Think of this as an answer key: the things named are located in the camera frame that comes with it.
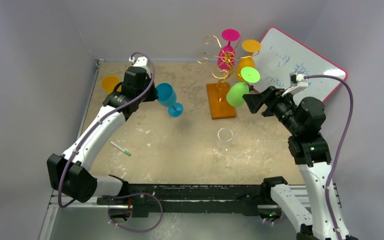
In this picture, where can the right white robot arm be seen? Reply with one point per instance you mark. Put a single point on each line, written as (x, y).
(323, 220)

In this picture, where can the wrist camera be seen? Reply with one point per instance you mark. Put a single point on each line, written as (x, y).
(142, 62)
(298, 83)

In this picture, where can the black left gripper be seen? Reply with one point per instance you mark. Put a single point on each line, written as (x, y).
(153, 96)

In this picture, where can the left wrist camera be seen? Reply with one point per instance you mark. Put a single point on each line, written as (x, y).
(142, 62)

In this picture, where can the clear wine glass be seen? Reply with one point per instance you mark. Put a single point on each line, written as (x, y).
(223, 142)

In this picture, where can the green capped white marker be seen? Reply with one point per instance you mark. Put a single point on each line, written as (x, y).
(123, 150)

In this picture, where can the pink framed whiteboard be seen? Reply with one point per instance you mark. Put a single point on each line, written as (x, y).
(281, 55)

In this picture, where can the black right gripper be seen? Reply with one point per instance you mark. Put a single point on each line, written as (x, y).
(266, 103)

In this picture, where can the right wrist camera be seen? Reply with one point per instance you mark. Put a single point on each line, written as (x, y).
(298, 83)

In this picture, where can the pink plastic wine glass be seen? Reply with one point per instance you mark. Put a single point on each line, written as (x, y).
(227, 54)

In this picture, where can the gold wire glass rack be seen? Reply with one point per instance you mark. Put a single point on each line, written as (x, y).
(216, 92)

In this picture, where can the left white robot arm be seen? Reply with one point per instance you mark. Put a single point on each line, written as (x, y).
(69, 172)

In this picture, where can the orange plastic wine glass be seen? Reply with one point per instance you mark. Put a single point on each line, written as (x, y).
(251, 47)

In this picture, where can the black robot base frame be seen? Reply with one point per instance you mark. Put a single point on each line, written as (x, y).
(143, 199)

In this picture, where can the blue plastic wine glass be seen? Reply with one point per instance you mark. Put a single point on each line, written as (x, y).
(168, 98)

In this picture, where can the green plastic wine glass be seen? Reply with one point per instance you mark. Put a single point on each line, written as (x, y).
(250, 75)

